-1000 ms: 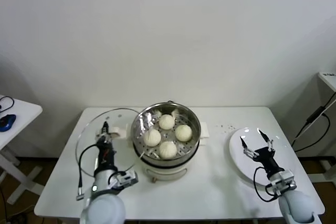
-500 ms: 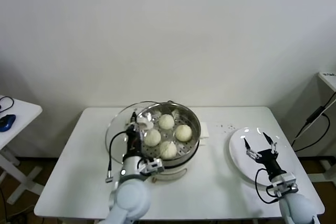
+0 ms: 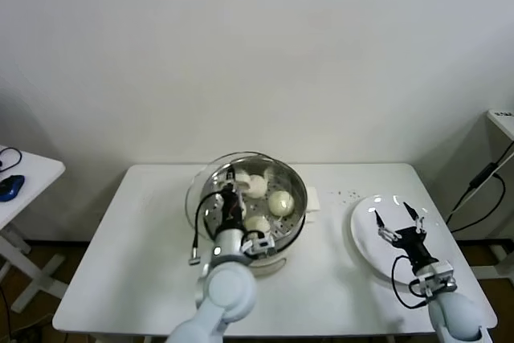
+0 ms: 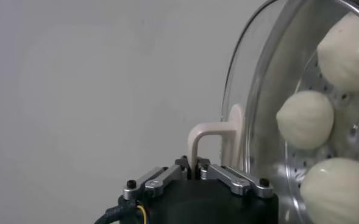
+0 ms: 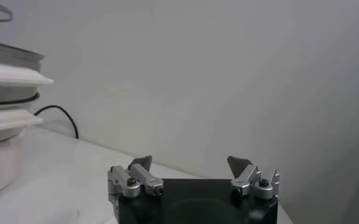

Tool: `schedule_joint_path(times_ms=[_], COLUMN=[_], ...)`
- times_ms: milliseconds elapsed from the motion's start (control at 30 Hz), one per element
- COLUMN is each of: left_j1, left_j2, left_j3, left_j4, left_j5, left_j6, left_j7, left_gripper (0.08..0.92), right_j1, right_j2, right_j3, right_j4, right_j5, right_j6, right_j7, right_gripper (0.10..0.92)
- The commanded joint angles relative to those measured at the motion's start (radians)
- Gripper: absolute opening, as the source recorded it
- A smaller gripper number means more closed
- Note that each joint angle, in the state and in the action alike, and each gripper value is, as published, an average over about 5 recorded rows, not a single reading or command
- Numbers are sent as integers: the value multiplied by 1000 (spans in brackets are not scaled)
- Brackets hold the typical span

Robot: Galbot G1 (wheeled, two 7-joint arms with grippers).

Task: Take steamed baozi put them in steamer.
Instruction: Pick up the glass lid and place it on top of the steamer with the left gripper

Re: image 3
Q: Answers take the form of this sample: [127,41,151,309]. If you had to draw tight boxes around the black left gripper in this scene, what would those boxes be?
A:
[218,164,249,231]

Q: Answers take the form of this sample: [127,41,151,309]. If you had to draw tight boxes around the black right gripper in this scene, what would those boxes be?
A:
[373,201,439,272]

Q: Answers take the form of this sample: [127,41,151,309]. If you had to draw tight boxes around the white steamed baozi bun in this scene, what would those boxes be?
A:
[244,215,271,235]
[267,190,296,217]
[247,174,269,199]

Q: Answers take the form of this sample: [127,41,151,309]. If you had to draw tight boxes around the glass pot lid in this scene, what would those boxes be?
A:
[185,152,302,258]

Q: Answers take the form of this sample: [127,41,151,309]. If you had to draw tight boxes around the perforated steel steamer basket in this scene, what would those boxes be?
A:
[199,157,309,248]

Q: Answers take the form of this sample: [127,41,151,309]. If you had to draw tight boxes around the white oval plate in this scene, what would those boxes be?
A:
[349,194,457,284]

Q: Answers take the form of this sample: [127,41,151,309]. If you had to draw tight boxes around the white side table with label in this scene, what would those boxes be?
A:
[469,109,514,280]

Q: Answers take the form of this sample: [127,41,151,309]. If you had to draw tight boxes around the white side table with mouse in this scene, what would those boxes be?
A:
[0,145,67,314]

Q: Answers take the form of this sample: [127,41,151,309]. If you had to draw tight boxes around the blue computer mouse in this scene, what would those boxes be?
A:
[0,174,26,202]

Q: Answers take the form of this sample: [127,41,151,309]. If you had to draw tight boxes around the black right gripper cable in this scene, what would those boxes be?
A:
[390,254,429,308]

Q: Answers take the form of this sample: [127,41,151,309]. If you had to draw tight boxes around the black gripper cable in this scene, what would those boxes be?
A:
[188,191,226,267]
[390,254,429,308]

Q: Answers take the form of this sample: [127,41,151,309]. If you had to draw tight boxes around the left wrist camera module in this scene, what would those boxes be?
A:
[242,234,277,259]

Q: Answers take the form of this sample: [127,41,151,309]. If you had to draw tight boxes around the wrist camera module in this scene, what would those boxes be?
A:
[415,261,458,294]
[242,234,277,259]

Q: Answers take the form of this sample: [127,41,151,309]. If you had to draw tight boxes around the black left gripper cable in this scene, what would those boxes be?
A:
[188,191,226,267]

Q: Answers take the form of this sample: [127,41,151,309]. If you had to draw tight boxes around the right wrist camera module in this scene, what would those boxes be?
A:
[415,261,458,294]

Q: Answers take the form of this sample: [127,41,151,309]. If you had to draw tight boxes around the black power adapter cable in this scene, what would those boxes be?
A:
[444,140,514,235]

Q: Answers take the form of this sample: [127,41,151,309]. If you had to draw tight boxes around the black mouse cable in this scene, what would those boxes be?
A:
[0,146,23,174]

